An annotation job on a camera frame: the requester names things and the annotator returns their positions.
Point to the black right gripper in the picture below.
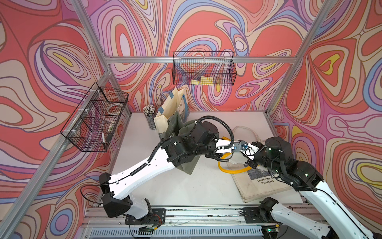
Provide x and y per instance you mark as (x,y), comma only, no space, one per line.
(251,164)

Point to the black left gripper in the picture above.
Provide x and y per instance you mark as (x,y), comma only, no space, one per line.
(214,155)

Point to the cream canvas bag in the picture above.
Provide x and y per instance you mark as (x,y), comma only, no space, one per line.
(256,184)

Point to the green canvas bag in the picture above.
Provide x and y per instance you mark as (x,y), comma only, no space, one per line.
(175,128)

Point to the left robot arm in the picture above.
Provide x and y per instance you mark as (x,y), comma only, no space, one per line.
(168,154)

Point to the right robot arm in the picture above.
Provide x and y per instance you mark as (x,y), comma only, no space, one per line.
(276,156)

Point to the yellow sticky note pad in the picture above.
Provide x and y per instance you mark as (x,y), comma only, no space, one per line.
(207,81)

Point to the clear cup of pencils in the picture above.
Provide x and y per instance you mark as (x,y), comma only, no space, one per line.
(150,112)

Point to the tape roll in basket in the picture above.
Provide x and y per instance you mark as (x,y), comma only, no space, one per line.
(114,109)

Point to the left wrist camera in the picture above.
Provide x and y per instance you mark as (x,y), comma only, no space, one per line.
(223,146)

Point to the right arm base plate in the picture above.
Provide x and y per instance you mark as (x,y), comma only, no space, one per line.
(255,215)

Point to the cream bag with blue handles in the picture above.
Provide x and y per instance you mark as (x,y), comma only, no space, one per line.
(175,104)

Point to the black wire basket, back wall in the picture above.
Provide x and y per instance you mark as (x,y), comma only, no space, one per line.
(189,66)

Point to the black wire basket, wall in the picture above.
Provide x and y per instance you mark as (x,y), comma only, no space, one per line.
(84,127)
(189,66)

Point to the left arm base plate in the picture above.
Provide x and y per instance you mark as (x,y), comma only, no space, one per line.
(155,217)

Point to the black wire basket, left wall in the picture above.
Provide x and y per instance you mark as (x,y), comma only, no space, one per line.
(84,127)

